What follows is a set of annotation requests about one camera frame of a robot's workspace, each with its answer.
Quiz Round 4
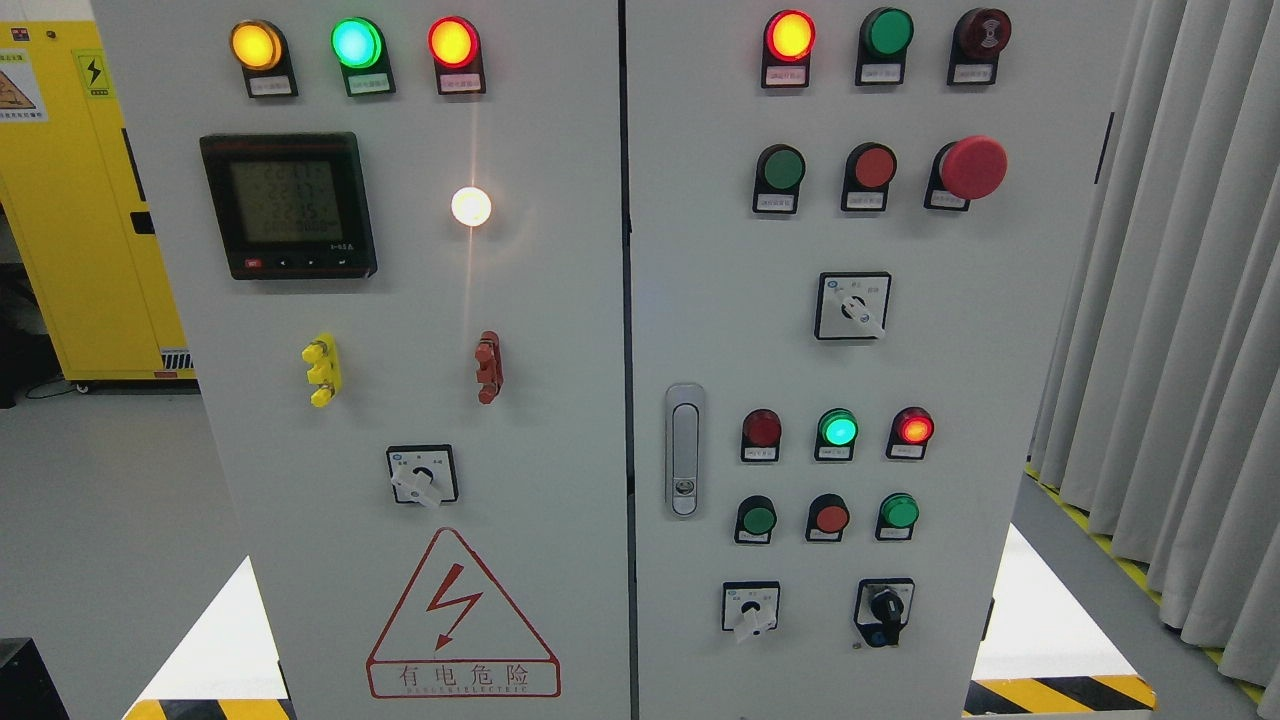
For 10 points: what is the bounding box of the red indicator light top right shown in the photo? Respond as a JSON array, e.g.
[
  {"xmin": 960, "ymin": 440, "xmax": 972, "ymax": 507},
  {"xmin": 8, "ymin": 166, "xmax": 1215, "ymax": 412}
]
[{"xmin": 760, "ymin": 8, "xmax": 817, "ymax": 88}]

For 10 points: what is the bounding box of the red terminal block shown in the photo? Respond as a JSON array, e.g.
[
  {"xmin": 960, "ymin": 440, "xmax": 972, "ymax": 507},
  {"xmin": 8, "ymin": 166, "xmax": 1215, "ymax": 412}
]
[{"xmin": 474, "ymin": 331, "xmax": 504, "ymax": 405}]

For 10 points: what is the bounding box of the red push button lower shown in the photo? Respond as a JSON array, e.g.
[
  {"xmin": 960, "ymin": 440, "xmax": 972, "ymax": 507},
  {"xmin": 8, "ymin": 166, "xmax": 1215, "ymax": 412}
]
[{"xmin": 805, "ymin": 493, "xmax": 850, "ymax": 543}]

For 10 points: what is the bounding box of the green push button lower left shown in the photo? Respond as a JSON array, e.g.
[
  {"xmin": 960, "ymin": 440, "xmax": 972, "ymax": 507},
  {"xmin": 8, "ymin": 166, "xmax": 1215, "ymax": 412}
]
[{"xmin": 733, "ymin": 495, "xmax": 778, "ymax": 544}]

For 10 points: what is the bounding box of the lit red indicator light lower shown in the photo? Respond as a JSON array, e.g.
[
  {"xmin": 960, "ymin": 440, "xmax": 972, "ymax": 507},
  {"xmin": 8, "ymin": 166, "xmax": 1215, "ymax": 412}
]
[{"xmin": 884, "ymin": 406, "xmax": 934, "ymax": 461}]

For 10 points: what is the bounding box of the green push button lower right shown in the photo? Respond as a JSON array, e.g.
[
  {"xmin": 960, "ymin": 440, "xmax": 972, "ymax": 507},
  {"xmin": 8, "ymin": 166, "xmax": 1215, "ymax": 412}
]
[{"xmin": 876, "ymin": 492, "xmax": 920, "ymax": 542}]

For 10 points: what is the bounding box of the dark red indicator light lower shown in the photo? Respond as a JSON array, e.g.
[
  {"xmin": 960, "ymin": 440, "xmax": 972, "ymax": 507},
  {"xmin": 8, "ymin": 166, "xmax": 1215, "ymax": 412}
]
[{"xmin": 739, "ymin": 407, "xmax": 783, "ymax": 464}]

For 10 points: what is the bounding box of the red stop push button upper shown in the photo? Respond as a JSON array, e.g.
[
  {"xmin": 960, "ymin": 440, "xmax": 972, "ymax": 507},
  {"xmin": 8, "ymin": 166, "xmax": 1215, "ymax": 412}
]
[{"xmin": 840, "ymin": 142, "xmax": 897, "ymax": 213}]

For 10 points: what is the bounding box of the yellow terminal block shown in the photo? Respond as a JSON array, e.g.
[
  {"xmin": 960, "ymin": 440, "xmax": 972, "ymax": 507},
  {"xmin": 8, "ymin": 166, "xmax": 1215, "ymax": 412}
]
[{"xmin": 300, "ymin": 332, "xmax": 343, "ymax": 407}]

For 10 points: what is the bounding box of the green indicator light top left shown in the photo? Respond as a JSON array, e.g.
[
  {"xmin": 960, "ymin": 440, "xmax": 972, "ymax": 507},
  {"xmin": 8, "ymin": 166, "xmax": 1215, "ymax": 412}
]
[{"xmin": 330, "ymin": 15, "xmax": 396, "ymax": 97}]

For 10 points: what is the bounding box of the dark green indicator light top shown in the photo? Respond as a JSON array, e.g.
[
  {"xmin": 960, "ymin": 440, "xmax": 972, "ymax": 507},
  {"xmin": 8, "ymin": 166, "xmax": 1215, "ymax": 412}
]
[{"xmin": 854, "ymin": 6, "xmax": 915, "ymax": 87}]

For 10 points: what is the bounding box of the red electric hazard warning sticker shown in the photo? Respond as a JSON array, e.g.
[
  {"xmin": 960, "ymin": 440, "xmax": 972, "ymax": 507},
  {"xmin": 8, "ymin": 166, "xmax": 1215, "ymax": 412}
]
[{"xmin": 365, "ymin": 527, "xmax": 562, "ymax": 700}]

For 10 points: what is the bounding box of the silver door handle lock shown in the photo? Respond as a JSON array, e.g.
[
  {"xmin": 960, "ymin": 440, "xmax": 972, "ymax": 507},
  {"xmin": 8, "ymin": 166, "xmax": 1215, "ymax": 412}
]
[{"xmin": 664, "ymin": 383, "xmax": 705, "ymax": 519}]

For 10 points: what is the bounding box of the yellow indicator light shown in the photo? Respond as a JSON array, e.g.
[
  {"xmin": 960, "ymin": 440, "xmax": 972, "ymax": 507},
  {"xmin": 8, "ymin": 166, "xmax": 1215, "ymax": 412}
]
[{"xmin": 229, "ymin": 19, "xmax": 298, "ymax": 99}]

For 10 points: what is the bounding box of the black box bottom left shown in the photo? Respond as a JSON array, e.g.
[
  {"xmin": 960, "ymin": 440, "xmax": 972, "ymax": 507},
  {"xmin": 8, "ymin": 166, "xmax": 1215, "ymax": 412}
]
[{"xmin": 1, "ymin": 637, "xmax": 69, "ymax": 720}]

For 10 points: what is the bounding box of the green start push button upper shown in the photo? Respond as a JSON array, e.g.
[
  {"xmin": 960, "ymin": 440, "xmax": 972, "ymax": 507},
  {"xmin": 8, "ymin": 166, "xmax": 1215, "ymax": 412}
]
[{"xmin": 751, "ymin": 143, "xmax": 806, "ymax": 215}]

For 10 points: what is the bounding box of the grey curtain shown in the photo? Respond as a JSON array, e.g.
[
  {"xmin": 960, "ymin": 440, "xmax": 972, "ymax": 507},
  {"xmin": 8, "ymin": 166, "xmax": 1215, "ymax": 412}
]
[{"xmin": 1028, "ymin": 1, "xmax": 1279, "ymax": 719}]

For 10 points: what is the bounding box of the left door rotary selector switch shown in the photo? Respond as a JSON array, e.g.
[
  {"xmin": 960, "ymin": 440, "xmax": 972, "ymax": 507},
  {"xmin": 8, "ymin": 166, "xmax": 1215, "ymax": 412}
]
[{"xmin": 385, "ymin": 445, "xmax": 460, "ymax": 509}]

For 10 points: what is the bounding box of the black digital power meter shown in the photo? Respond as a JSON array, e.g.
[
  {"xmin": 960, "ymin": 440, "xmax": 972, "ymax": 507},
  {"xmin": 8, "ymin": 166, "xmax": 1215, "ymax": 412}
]
[{"xmin": 198, "ymin": 131, "xmax": 378, "ymax": 281}]

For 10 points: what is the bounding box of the right grey cabinet door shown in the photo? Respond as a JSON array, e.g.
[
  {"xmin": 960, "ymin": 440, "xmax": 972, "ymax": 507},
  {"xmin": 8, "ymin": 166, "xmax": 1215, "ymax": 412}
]
[{"xmin": 625, "ymin": 1, "xmax": 1139, "ymax": 719}]

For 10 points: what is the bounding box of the grey cabinet door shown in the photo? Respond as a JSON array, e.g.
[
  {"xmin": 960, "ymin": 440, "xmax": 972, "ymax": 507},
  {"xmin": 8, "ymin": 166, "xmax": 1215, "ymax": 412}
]
[
  {"xmin": 93, "ymin": 1, "xmax": 631, "ymax": 719},
  {"xmin": 625, "ymin": 1, "xmax": 1139, "ymax": 719}
]

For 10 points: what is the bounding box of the yellow safety cabinet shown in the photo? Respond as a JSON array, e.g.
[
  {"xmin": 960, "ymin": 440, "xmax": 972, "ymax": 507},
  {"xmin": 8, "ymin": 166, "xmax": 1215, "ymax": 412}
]
[{"xmin": 1, "ymin": 1, "xmax": 195, "ymax": 388}]

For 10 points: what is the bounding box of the left grey cabinet door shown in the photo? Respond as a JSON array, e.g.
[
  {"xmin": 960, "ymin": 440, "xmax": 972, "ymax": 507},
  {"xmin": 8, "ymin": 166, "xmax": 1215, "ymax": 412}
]
[{"xmin": 93, "ymin": 1, "xmax": 631, "ymax": 719}]

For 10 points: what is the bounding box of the lit green indicator light lower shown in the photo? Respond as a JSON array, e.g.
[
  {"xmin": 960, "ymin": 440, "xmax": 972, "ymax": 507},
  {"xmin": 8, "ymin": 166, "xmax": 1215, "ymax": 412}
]
[{"xmin": 813, "ymin": 407, "xmax": 860, "ymax": 462}]

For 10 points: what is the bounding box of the lower white rotary selector switch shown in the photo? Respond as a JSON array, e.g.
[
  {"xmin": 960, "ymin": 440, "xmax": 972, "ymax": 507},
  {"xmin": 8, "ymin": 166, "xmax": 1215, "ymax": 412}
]
[{"xmin": 721, "ymin": 580, "xmax": 781, "ymax": 644}]

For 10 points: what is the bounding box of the upper right rotary selector switch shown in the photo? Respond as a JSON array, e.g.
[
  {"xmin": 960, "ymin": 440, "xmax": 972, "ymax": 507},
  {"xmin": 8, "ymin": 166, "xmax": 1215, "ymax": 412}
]
[{"xmin": 813, "ymin": 272, "xmax": 892, "ymax": 341}]

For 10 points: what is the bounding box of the black knob selector switch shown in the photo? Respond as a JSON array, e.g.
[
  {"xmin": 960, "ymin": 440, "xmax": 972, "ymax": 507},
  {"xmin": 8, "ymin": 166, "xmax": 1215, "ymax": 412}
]
[{"xmin": 851, "ymin": 578, "xmax": 915, "ymax": 648}]

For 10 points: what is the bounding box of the white lit indicator light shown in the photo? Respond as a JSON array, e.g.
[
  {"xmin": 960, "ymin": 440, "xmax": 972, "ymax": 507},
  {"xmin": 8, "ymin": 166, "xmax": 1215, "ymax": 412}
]
[{"xmin": 451, "ymin": 186, "xmax": 493, "ymax": 228}]

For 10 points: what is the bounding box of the dark red buzzer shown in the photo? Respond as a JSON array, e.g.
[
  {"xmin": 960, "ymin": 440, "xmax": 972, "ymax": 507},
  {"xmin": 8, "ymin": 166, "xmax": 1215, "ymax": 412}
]
[{"xmin": 947, "ymin": 6, "xmax": 1012, "ymax": 87}]

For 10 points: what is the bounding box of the red indicator light top left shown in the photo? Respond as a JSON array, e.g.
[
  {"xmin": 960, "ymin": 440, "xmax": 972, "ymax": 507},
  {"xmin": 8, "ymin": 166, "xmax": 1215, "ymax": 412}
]
[{"xmin": 428, "ymin": 15, "xmax": 486, "ymax": 96}]

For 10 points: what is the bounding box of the red emergency stop mushroom button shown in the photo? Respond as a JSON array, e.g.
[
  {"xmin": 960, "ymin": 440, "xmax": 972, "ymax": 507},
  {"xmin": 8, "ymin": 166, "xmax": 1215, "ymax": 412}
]
[{"xmin": 923, "ymin": 135, "xmax": 1009, "ymax": 211}]

